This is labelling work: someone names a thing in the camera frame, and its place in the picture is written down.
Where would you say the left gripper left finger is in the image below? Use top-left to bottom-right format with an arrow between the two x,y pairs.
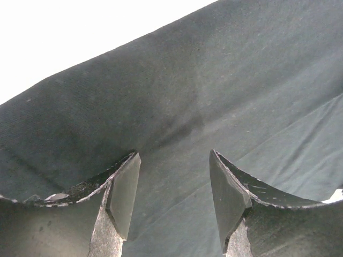
1,151 -> 141,257

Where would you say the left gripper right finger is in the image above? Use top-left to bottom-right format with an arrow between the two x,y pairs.
209,150 -> 342,256

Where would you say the black t shirt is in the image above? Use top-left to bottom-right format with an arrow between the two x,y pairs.
1,1 -> 342,256

